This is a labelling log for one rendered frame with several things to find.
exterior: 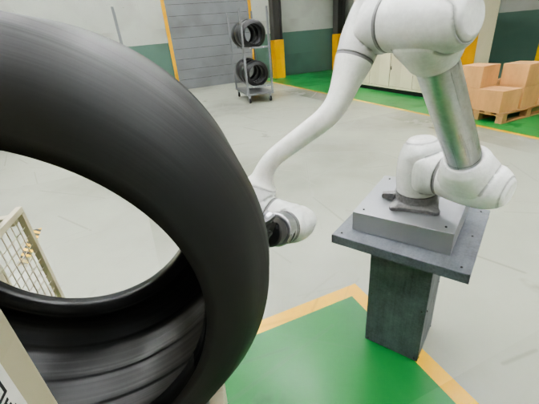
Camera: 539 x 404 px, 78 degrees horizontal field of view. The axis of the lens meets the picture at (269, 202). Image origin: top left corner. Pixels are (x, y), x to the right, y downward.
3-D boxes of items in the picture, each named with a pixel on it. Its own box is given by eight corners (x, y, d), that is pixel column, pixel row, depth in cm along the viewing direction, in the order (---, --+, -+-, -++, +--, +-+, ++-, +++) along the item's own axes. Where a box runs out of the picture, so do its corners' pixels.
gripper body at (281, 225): (293, 224, 82) (277, 229, 74) (279, 252, 85) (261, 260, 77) (270, 208, 85) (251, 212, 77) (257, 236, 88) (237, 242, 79)
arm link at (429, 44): (460, 171, 125) (527, 188, 109) (436, 204, 124) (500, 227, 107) (399, -28, 76) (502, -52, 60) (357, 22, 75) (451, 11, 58)
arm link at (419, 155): (411, 176, 141) (415, 127, 131) (453, 190, 128) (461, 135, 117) (386, 190, 134) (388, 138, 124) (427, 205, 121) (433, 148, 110)
